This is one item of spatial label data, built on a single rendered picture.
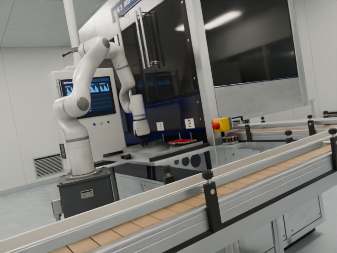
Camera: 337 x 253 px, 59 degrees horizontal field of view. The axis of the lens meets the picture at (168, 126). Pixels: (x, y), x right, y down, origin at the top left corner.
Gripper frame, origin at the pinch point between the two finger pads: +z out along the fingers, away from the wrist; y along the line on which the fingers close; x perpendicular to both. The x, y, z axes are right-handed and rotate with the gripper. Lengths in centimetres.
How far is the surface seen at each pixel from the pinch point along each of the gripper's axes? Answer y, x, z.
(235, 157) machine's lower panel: -34, 46, 16
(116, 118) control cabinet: -9, -56, -19
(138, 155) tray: 17.9, 23.7, 3.5
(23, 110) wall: -10, -511, -68
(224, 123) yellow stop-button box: -20, 55, -6
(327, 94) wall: -479, -126, 7
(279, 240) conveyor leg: -34, 68, 61
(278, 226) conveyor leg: -35, 68, 54
